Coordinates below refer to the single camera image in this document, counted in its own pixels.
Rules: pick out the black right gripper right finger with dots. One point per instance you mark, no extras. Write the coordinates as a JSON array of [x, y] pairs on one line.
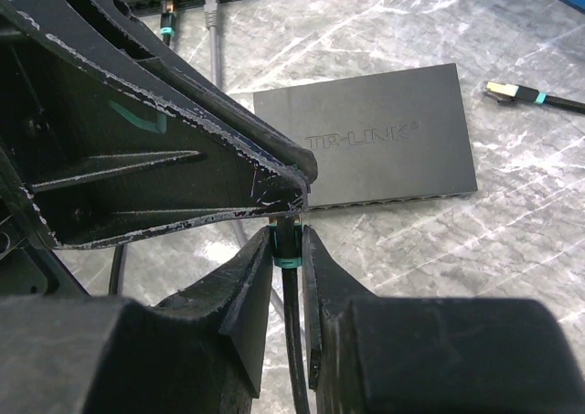
[[372, 354]]

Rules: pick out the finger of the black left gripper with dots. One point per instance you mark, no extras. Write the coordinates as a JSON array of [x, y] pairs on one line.
[[127, 157], [164, 63]]

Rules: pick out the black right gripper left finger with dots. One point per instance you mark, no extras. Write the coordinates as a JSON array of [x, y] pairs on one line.
[[199, 350]]

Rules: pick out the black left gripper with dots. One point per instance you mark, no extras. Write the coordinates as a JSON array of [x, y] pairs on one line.
[[24, 268]]

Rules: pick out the black cable teal plug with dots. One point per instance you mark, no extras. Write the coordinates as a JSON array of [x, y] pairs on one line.
[[286, 244]]

